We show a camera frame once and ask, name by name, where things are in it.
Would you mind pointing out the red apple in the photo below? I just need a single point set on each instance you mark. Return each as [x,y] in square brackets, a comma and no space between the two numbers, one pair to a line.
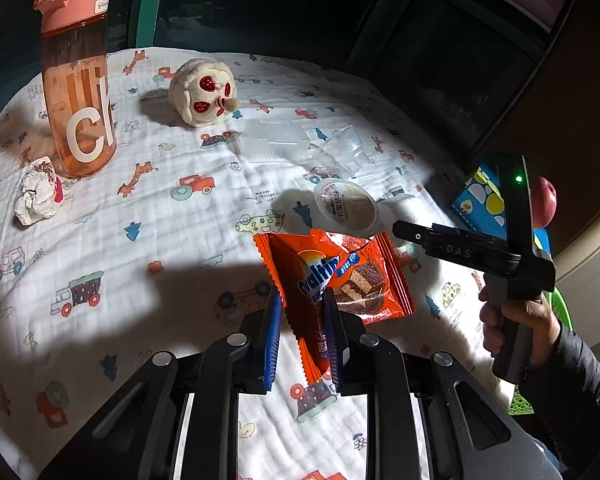
[544,202]

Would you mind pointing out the orange water bottle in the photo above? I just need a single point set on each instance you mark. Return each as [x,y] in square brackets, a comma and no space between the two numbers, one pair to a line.
[75,85]

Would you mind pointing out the orange snack wrapper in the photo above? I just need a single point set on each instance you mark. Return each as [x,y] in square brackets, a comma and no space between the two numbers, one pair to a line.
[350,280]

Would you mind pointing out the person's right forearm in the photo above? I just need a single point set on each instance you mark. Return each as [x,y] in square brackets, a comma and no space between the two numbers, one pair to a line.
[580,400]

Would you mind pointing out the green plastic basket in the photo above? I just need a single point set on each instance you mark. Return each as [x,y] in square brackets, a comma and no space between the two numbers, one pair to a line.
[522,402]

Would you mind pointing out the small jelly cup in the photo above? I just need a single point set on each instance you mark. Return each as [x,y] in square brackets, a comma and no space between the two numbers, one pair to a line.
[347,205]

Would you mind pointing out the person's right hand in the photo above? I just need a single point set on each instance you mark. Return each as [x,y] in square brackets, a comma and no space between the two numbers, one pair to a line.
[542,327]

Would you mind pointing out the crumpled white tissue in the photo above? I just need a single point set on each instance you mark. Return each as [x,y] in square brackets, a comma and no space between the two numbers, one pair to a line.
[37,195]

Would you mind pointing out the blue patterned tissue box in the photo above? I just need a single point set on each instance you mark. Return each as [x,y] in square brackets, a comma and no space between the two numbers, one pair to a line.
[480,200]

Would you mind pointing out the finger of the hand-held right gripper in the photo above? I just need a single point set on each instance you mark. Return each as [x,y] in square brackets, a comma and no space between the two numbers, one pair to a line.
[445,230]
[460,250]

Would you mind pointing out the cream skull-shaped toy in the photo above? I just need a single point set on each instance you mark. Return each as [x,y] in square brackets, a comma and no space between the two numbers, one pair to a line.
[200,90]

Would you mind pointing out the green window frame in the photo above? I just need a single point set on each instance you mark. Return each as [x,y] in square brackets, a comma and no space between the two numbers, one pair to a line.
[150,0]

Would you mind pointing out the white printed blanket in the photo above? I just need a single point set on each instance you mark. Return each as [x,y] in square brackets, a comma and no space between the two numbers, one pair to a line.
[155,240]

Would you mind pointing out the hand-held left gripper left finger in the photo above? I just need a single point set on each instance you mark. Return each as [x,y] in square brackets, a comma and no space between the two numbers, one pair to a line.
[272,340]

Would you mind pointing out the clear rectangular plastic box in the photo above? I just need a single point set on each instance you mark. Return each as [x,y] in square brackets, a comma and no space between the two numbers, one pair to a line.
[275,140]

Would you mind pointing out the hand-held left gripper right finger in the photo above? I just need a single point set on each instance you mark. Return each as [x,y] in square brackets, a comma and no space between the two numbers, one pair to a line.
[332,340]

